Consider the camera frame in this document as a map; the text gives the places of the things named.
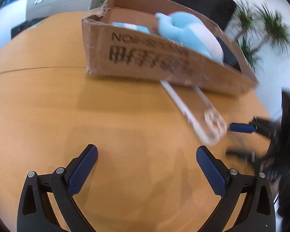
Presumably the light blue plush toy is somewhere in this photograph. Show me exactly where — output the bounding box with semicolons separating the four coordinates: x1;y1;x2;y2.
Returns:
155;11;225;65

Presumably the pastel rubik's cube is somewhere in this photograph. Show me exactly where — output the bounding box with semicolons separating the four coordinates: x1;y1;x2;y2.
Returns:
112;22;150;34

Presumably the green potted plant right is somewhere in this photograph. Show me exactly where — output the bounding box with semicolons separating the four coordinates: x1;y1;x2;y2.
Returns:
233;0;290;69

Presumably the brown cardboard box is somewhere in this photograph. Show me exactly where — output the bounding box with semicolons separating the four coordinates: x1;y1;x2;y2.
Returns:
82;0;258;96

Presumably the black chair behind table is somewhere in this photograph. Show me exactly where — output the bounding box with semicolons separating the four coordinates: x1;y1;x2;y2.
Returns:
11;17;45;39

